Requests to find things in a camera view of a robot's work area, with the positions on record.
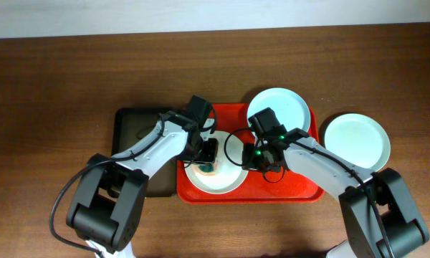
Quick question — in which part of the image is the white plate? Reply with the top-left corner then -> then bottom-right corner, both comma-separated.
185,130 -> 248,194

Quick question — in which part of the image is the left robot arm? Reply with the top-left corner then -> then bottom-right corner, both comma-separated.
66,111 -> 216,257

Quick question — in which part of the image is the red plastic tray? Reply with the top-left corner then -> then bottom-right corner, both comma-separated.
176,103 -> 325,205

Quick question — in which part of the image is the pale green plate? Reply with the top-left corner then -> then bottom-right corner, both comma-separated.
323,113 -> 391,171

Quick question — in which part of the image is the black rectangular tray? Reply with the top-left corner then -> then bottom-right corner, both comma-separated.
111,107 -> 177,198

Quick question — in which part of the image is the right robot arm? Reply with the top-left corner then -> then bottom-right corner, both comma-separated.
242,126 -> 430,257

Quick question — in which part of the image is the light blue plate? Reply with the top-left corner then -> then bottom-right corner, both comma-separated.
247,87 -> 311,131

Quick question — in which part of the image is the green yellow sponge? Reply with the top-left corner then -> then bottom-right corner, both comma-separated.
195,163 -> 216,176

